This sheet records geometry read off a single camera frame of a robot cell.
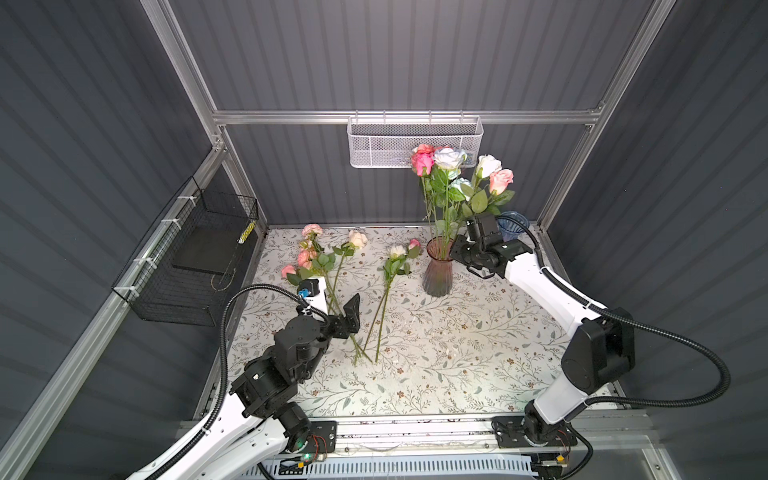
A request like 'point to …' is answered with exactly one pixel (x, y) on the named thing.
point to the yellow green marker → (247, 232)
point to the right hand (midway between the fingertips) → (454, 250)
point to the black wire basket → (183, 269)
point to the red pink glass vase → (438, 276)
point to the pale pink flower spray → (313, 259)
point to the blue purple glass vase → (509, 228)
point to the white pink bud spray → (395, 266)
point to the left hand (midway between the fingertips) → (344, 297)
